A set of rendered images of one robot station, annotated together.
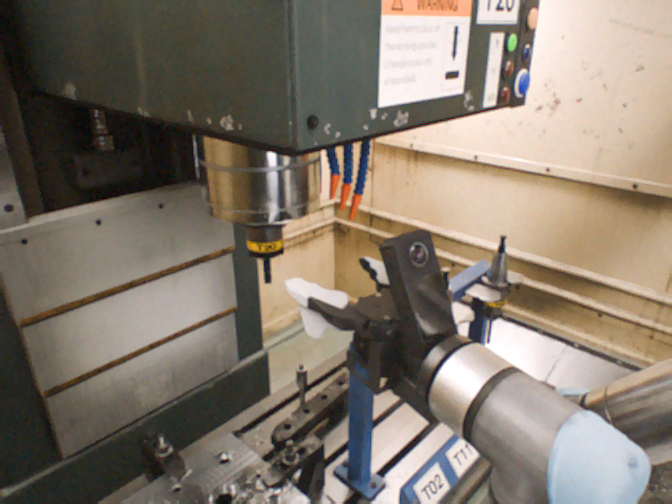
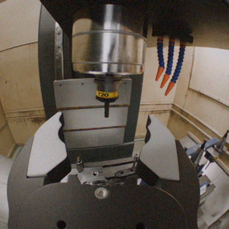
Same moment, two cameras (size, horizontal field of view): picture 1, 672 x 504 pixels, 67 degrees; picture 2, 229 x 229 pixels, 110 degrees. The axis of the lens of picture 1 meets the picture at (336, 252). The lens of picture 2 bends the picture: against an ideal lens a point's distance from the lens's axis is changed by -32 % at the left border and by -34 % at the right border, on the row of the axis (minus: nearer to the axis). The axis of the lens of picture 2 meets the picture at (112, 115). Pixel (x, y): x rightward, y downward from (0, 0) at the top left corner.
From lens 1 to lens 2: 48 cm
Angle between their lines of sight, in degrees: 29
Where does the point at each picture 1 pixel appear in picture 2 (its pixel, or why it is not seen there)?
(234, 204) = (74, 57)
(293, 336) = not seen: hidden behind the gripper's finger
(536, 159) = not seen: outside the picture
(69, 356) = (69, 122)
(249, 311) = (131, 128)
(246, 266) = (133, 113)
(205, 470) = (87, 174)
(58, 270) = (68, 96)
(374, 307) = (52, 222)
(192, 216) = not seen: hidden behind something
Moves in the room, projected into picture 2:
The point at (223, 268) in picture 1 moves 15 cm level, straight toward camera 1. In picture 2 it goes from (123, 111) to (117, 121)
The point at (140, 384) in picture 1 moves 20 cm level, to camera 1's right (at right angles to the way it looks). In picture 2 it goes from (89, 138) to (112, 149)
